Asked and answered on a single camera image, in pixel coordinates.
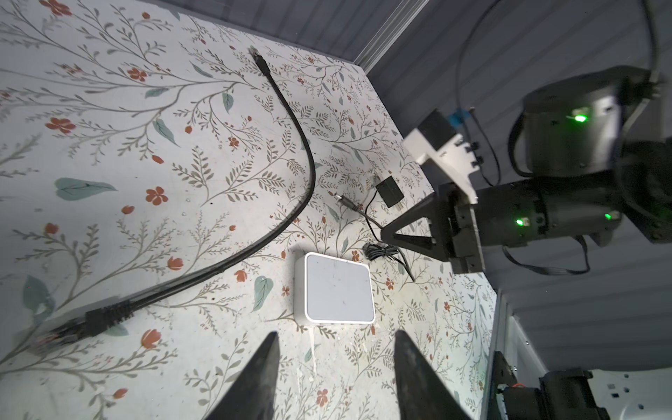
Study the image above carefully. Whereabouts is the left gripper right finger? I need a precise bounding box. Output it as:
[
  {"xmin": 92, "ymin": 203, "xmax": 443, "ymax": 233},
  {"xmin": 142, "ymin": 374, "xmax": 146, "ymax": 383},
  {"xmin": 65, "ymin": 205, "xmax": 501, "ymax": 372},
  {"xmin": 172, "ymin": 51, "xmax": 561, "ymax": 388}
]
[{"xmin": 394, "ymin": 330, "xmax": 470, "ymax": 420}]

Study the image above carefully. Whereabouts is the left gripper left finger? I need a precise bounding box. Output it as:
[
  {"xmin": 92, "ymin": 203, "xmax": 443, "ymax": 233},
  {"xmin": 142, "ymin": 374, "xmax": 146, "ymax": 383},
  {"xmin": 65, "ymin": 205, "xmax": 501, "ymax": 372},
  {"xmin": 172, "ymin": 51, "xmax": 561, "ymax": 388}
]
[{"xmin": 206, "ymin": 332, "xmax": 280, "ymax": 420}]

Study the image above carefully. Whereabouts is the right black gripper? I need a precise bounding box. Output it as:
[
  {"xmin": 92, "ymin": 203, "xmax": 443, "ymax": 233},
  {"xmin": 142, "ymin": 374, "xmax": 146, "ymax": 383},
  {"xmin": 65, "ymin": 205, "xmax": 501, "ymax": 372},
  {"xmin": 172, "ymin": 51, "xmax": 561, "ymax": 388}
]
[{"xmin": 380, "ymin": 180, "xmax": 541, "ymax": 274}]

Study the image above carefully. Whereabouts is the white network switch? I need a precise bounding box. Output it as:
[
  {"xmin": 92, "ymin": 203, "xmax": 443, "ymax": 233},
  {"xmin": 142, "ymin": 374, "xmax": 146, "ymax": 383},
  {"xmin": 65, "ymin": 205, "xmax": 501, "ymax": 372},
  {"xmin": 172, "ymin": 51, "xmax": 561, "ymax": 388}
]
[{"xmin": 293, "ymin": 252, "xmax": 376, "ymax": 326}]

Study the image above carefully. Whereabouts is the long black ethernet cable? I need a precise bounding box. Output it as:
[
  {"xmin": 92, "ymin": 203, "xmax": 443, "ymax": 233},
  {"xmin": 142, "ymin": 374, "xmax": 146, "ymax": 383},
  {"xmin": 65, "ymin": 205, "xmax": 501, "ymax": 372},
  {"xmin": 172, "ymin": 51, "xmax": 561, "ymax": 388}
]
[{"xmin": 46, "ymin": 46, "xmax": 318, "ymax": 342}]

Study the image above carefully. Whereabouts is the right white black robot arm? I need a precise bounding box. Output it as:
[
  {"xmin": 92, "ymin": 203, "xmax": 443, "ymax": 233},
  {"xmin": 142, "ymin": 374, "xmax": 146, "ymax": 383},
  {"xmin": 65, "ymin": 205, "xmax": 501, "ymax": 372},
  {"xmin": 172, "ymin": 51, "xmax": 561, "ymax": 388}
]
[{"xmin": 381, "ymin": 66, "xmax": 671, "ymax": 274}]

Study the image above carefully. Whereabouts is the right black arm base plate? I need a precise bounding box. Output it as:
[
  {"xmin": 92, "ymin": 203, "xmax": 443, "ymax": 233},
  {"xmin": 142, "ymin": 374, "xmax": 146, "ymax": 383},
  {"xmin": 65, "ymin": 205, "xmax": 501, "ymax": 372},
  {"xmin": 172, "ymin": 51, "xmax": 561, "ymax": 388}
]
[{"xmin": 486, "ymin": 351, "xmax": 610, "ymax": 420}]

